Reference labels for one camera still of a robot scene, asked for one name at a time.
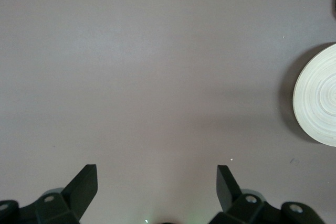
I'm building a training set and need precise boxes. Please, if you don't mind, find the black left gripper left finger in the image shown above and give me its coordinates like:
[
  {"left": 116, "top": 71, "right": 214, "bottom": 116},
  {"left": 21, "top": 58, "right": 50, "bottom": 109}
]
[{"left": 0, "top": 164, "right": 98, "bottom": 224}]

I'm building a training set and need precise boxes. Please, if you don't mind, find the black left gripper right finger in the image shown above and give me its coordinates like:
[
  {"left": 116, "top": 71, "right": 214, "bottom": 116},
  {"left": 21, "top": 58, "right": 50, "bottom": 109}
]
[{"left": 208, "top": 165, "right": 325, "bottom": 224}]

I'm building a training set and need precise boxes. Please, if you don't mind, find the round light wooden plate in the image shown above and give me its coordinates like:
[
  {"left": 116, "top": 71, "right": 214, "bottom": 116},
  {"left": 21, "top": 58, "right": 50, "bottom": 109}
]
[{"left": 292, "top": 42, "right": 336, "bottom": 147}]

